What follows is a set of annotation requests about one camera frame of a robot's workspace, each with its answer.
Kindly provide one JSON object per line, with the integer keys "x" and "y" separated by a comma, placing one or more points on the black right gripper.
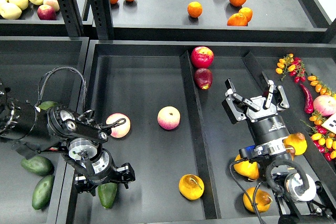
{"x": 263, "y": 120}

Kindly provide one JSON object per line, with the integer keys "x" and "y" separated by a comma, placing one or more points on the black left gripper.
{"x": 104, "y": 171}

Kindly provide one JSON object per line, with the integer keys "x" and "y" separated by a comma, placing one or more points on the dark green avocado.
{"x": 107, "y": 193}

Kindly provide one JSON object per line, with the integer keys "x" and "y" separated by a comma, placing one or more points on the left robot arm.
{"x": 58, "y": 129}

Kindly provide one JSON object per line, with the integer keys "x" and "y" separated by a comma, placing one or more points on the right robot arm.
{"x": 299, "y": 198}

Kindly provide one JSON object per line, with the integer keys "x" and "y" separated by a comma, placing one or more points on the yellow pear with brown top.
{"x": 298, "y": 142}

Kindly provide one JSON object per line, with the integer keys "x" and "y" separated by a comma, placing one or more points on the green avocado lower left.
{"x": 42, "y": 192}

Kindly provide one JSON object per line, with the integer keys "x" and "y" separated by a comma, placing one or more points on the yellow pear under gripper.
{"x": 247, "y": 169}

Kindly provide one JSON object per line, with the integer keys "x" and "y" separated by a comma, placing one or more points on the pink apple left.
{"x": 122, "y": 130}

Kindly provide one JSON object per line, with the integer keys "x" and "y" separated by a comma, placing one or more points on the pink apple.
{"x": 122, "y": 130}
{"x": 169, "y": 118}

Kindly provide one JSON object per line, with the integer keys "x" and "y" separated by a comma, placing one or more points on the cherry tomato bunch upper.
{"x": 292, "y": 66}

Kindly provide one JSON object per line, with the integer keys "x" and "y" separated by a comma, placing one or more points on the cherry tomato bunch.
{"x": 323, "y": 139}
{"x": 292, "y": 66}

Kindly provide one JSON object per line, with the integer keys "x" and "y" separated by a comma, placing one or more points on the red chili pepper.
{"x": 308, "y": 104}

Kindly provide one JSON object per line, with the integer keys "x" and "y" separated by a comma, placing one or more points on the dark red apple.
{"x": 203, "y": 78}

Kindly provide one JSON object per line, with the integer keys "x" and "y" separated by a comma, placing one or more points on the bright red apple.
{"x": 202, "y": 57}

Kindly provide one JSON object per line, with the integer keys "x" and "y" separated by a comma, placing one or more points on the pink peach right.
{"x": 325, "y": 105}

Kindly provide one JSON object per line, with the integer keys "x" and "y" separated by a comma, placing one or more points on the cherry tomato bunch lower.
{"x": 323, "y": 139}

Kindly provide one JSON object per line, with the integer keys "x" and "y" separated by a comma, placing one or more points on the white label card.
{"x": 330, "y": 123}

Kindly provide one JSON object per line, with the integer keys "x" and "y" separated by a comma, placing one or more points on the orange front right shelf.
{"x": 237, "y": 19}

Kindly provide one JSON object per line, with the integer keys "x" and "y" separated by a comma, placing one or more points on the black middle tray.
{"x": 139, "y": 79}

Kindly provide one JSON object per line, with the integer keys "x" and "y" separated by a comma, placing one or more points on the black tray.
{"x": 24, "y": 60}
{"x": 139, "y": 79}

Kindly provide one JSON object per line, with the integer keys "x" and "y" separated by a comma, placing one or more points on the pink apple centre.
{"x": 169, "y": 118}

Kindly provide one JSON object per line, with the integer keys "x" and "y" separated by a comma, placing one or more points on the orange behind front orange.
{"x": 247, "y": 12}

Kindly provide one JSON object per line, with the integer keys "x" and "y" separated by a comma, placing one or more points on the orange on shelf centre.
{"x": 194, "y": 9}

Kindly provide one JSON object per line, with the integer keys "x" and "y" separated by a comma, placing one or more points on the black left tray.
{"x": 24, "y": 60}

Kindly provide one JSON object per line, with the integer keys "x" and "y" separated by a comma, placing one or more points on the red apple on shelf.
{"x": 46, "y": 12}

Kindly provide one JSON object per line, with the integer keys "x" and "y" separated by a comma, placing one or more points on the pale yellow apple front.
{"x": 10, "y": 11}

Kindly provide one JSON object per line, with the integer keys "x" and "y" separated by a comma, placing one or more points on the black shelf post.
{"x": 71, "y": 16}

